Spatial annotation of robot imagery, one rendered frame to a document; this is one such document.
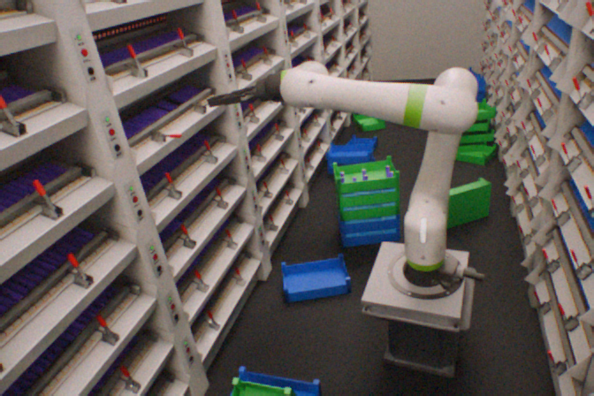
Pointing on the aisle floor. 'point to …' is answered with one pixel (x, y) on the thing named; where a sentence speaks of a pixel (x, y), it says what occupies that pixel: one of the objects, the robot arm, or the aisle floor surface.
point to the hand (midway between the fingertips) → (218, 100)
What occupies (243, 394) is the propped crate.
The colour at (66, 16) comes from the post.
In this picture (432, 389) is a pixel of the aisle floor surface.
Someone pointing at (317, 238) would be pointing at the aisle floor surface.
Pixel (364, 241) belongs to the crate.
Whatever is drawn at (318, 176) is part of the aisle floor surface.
